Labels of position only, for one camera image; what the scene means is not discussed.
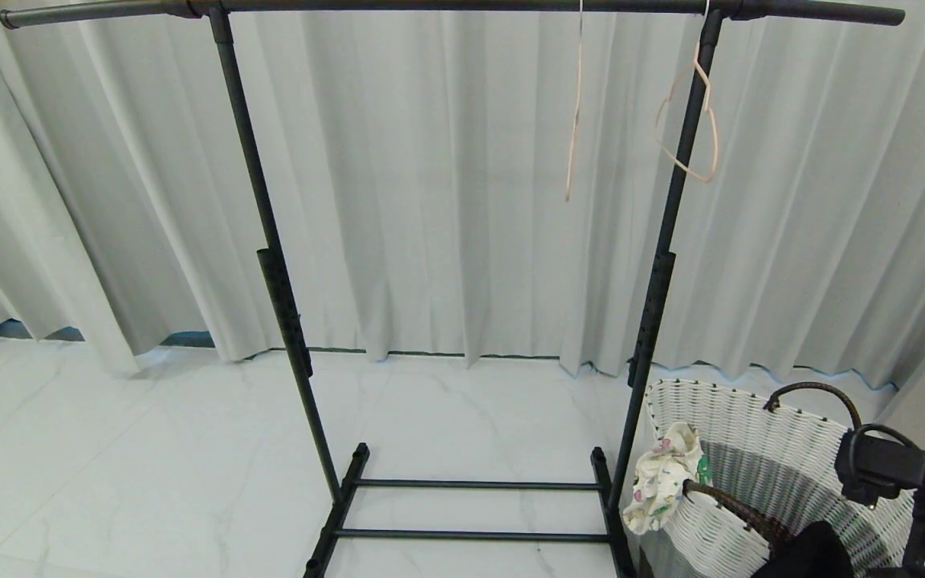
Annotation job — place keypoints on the pink clothes hanger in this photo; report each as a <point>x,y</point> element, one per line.
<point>575,112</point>
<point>715,152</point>

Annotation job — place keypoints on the white laundry basket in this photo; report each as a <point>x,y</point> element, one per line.
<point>719,417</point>

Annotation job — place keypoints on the cream printed garment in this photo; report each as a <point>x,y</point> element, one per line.
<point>663,474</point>

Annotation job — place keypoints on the black t-shirt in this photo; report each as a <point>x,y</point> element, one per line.
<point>808,554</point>

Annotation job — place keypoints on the black clothes rack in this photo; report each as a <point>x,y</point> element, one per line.
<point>284,313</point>

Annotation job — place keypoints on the white curtain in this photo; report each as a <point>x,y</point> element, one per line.
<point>430,201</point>

